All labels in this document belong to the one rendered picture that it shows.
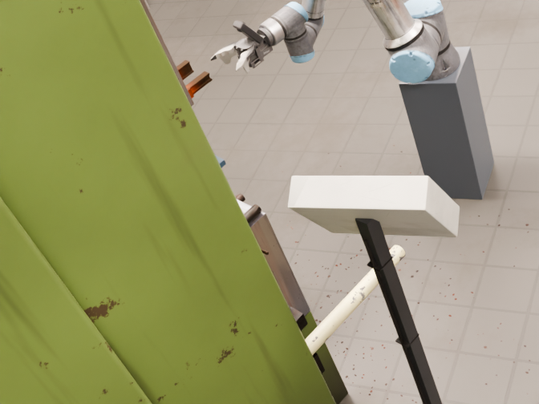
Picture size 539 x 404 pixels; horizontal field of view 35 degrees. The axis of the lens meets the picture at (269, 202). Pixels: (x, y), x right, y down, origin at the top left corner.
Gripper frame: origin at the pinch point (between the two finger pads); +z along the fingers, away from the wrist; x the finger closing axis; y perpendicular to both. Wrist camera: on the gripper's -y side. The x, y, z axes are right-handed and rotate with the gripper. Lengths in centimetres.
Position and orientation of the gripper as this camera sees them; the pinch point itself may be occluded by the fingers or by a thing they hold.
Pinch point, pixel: (221, 63)
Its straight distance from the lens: 298.5
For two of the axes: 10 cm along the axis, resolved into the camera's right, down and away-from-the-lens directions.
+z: -7.2, 6.2, -3.2
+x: -6.2, -3.6, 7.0
